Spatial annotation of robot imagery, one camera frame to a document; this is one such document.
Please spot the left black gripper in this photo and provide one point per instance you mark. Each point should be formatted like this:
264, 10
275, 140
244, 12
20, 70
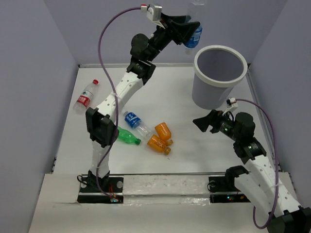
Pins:
179, 33

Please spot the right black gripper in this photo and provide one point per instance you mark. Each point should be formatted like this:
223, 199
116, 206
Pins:
212, 119

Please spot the blue label bottle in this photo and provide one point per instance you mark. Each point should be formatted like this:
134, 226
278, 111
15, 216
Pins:
138, 125
196, 12

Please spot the orange bottle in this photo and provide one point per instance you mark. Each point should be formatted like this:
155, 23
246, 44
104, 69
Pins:
158, 145
164, 133

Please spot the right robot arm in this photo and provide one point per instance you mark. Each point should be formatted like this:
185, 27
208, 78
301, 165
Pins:
257, 178

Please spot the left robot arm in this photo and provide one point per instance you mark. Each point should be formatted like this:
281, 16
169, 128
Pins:
102, 121

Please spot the white round bin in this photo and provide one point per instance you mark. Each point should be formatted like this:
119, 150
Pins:
217, 70

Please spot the green plastic bottle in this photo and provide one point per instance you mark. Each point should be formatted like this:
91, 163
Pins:
127, 137

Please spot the red label water bottle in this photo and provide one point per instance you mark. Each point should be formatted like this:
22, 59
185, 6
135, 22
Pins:
86, 97

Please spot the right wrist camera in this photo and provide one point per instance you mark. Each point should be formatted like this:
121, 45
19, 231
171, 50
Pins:
231, 105

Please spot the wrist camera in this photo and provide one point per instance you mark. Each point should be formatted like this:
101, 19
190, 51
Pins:
154, 12
231, 105

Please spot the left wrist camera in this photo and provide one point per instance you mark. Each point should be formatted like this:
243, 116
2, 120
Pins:
154, 12

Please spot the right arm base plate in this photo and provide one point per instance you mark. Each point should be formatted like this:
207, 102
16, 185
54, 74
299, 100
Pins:
223, 192

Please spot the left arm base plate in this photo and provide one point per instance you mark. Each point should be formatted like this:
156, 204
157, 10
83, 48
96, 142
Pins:
111, 191

